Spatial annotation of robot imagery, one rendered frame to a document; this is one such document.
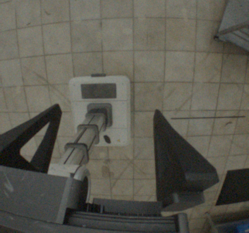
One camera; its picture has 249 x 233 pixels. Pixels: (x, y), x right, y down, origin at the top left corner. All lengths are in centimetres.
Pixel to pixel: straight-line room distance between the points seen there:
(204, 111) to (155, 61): 75
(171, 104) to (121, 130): 59
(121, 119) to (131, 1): 108
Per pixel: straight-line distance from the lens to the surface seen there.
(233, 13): 164
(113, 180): 198
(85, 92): 122
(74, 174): 49
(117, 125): 125
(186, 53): 152
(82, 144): 69
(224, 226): 283
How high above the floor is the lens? 141
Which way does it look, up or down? 73 degrees down
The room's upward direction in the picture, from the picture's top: 175 degrees counter-clockwise
